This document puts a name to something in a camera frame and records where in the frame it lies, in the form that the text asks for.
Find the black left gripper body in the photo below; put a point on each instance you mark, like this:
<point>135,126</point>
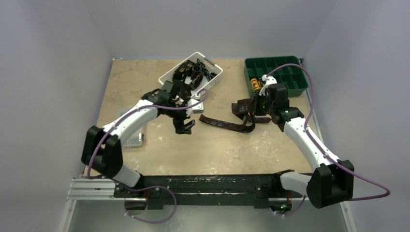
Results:
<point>180,113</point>

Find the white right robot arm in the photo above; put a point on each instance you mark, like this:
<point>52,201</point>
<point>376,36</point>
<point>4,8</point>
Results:
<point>331,180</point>

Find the aluminium frame rail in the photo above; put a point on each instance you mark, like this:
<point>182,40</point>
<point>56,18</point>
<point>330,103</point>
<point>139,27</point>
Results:
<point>92,207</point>

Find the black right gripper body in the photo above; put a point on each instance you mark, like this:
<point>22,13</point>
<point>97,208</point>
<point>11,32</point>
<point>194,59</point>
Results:
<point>254,107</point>

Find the green compartment tray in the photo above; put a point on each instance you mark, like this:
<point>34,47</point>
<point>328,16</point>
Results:
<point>292,77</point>

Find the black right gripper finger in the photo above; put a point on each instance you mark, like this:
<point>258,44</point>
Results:
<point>249,112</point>
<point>256,99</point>

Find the clear plastic screw box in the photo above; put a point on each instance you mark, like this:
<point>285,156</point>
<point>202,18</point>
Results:
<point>135,140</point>

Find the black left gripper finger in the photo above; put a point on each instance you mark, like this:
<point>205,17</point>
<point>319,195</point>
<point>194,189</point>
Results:
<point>188,126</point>
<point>179,126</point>

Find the rolled orange tie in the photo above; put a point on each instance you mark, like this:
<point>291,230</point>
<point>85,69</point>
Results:
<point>255,85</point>

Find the white perforated plastic basket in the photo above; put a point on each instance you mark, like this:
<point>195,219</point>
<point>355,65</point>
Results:
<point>205,85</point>

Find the maroon blue floral tie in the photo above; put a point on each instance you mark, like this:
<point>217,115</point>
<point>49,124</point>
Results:
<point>237,111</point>

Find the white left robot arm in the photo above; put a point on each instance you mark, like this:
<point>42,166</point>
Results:
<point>102,149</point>

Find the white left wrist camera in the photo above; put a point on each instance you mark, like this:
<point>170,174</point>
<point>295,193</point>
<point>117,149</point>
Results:
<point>195,107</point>

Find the dark ties in basket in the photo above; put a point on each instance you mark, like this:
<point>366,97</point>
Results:
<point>189,75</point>

